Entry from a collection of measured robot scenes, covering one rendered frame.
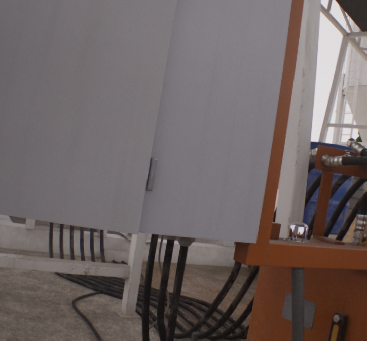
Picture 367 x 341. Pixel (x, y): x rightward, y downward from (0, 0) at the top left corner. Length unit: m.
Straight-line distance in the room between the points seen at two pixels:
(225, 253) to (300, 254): 3.36
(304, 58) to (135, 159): 0.87
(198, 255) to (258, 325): 2.84
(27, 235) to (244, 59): 3.02
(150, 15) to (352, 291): 0.68
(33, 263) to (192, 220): 1.64
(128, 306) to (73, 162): 1.85
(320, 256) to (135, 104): 0.44
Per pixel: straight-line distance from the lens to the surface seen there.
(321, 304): 1.13
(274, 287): 1.24
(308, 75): 1.44
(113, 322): 2.38
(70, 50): 0.67
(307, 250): 0.88
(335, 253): 0.93
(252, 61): 0.77
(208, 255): 4.14
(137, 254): 2.40
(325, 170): 1.46
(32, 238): 3.65
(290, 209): 1.39
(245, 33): 0.77
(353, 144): 1.48
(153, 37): 0.69
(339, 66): 7.68
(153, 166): 0.67
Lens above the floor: 0.75
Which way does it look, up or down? 3 degrees up
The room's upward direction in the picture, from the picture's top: 9 degrees clockwise
